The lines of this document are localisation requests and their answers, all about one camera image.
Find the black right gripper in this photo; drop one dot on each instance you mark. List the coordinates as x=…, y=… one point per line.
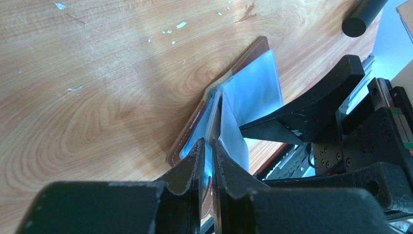
x=371, y=148

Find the black mounting rail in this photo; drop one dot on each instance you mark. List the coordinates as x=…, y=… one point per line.
x=289, y=161

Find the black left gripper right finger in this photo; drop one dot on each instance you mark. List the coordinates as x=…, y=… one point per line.
x=244, y=205

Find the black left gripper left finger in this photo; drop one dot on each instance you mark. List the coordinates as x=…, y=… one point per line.
x=170, y=204

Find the brown leather card holder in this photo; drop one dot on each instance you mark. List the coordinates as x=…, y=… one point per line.
x=249, y=90

